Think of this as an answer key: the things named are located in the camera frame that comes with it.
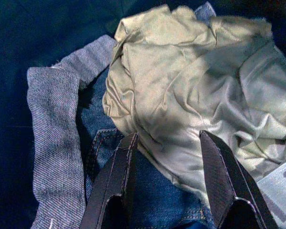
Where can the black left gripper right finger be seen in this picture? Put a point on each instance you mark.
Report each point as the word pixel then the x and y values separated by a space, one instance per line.
pixel 224 186

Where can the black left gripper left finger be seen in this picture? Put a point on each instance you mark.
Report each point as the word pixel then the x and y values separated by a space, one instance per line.
pixel 112 181

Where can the pale green garment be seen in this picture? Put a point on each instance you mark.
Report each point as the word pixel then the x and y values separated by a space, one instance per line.
pixel 181 83

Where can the blue denim jeans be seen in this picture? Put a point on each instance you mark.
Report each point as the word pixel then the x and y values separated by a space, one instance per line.
pixel 52 107

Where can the blue plastic bucket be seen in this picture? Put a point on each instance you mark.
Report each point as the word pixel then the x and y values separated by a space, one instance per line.
pixel 14 47

